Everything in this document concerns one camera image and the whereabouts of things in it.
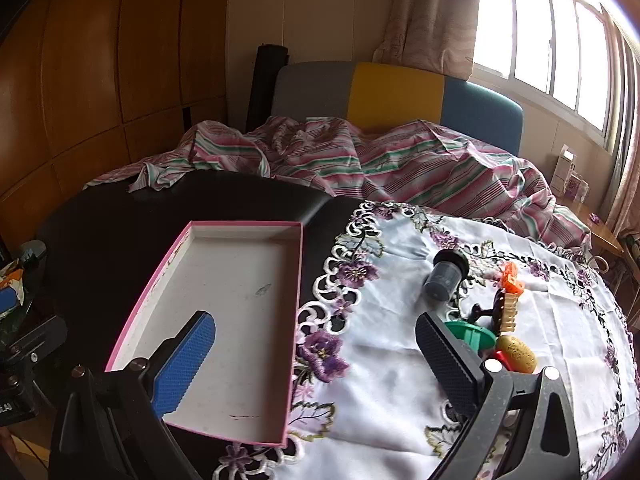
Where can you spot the pink-edged white cardboard box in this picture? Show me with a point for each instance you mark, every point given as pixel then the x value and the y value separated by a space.
pixel 240 280

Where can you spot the pink green striped bedsheet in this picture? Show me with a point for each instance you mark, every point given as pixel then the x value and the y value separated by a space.
pixel 400 160

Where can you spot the colourful snack bag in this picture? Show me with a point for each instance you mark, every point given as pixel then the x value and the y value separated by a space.
pixel 10 290

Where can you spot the grey jar with black lid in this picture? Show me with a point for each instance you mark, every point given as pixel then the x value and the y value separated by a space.
pixel 442 280

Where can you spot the brown hair claw clip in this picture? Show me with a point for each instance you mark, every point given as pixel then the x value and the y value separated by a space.
pixel 500 310

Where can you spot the black tripod equipment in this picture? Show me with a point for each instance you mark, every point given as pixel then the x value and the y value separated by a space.
pixel 25 360

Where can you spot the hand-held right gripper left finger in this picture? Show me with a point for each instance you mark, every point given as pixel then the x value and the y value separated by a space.
pixel 185 365

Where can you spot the orange cube block toy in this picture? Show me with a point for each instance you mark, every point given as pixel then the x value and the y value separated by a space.
pixel 511 277

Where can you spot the pink side curtain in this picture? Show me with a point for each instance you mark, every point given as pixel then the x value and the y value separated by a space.
pixel 627 160

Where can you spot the beige patterned curtain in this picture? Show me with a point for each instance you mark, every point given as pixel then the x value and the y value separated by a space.
pixel 430 15

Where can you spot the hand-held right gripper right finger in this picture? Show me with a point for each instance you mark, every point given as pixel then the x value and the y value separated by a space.
pixel 445 365

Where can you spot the golden bumpy oval toy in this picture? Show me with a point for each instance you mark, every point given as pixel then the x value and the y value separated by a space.
pixel 517 352

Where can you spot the grey blue container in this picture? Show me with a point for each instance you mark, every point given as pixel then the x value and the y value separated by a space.
pixel 32 252

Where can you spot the grey yellow blue headboard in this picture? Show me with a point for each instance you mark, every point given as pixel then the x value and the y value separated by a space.
pixel 390 90

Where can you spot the pink carton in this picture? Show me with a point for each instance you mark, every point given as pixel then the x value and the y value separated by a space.
pixel 579 190

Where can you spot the window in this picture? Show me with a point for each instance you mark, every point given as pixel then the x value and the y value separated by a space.
pixel 550 50

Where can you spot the white carton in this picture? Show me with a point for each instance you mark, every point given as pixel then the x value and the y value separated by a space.
pixel 562 167

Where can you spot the wooden wardrobe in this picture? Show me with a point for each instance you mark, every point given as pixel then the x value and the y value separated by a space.
pixel 100 60

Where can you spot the teal green plastic spool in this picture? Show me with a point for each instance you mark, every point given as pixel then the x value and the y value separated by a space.
pixel 470 335

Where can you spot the black rolled mat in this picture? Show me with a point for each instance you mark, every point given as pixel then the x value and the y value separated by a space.
pixel 265 85

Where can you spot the white embroidered floral tablecloth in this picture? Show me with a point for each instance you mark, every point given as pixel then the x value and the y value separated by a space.
pixel 390 270

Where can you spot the wooden nightstand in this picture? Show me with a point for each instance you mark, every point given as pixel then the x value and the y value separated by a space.
pixel 600 232

